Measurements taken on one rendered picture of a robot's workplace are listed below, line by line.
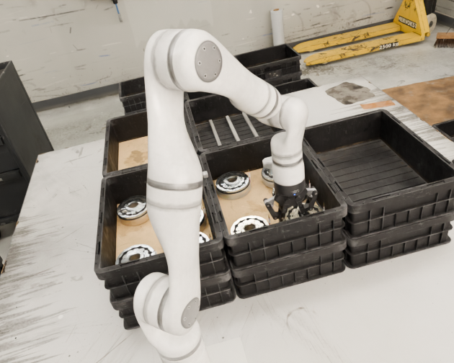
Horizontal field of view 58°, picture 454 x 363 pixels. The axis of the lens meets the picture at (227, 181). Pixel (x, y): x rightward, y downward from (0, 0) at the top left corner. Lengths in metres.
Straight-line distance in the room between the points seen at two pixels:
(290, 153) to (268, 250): 0.25
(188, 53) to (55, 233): 1.06
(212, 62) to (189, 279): 0.35
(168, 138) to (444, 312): 0.77
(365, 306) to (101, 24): 3.71
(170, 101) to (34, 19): 3.75
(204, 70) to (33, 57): 3.91
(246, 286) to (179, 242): 0.44
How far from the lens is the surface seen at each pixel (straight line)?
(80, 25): 4.34
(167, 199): 0.65
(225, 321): 1.09
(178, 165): 0.65
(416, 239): 1.19
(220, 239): 0.95
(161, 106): 0.67
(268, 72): 2.80
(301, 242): 1.03
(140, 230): 1.20
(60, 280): 1.37
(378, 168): 1.30
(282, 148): 0.91
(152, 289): 0.75
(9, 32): 4.46
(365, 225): 1.08
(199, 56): 0.61
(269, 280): 1.08
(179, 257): 0.69
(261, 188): 1.24
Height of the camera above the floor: 1.58
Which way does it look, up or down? 36 degrees down
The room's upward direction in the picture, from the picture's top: 11 degrees counter-clockwise
